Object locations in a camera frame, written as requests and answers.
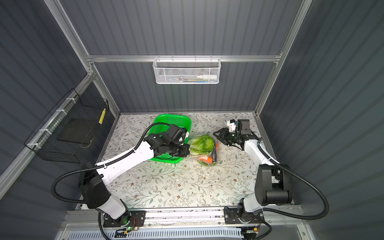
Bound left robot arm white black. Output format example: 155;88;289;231
79;123;190;224

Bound black wire wall basket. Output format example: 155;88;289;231
24;89;109;164

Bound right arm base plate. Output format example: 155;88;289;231
223;207;262;225

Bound napa cabbage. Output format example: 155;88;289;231
188;135;215;156

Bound black pad in basket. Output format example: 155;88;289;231
57;119;99;145

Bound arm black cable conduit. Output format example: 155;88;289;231
50;122;172;240
257;137;330;221

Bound clear zip top bag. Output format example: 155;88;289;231
188;134;219;167

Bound green plastic basket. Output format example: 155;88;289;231
145;114;192;164

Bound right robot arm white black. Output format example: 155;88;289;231
213;120;292;223

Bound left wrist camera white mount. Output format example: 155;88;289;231
179;128;189;144

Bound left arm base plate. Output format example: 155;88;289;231
103;211;147;229

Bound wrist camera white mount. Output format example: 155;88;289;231
227;119;239;133
179;128;189;144

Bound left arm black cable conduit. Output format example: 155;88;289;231
50;122;172;240

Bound orange carrot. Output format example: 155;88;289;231
198;156;217;166

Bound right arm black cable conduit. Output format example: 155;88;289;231
257;137;330;221

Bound white marker in basket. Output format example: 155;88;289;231
196;75;218;81

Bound white wire wall basket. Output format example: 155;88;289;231
153;57;222;85

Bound white vented cable duct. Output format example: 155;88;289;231
64;227;244;240

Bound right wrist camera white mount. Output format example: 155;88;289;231
227;119;239;133

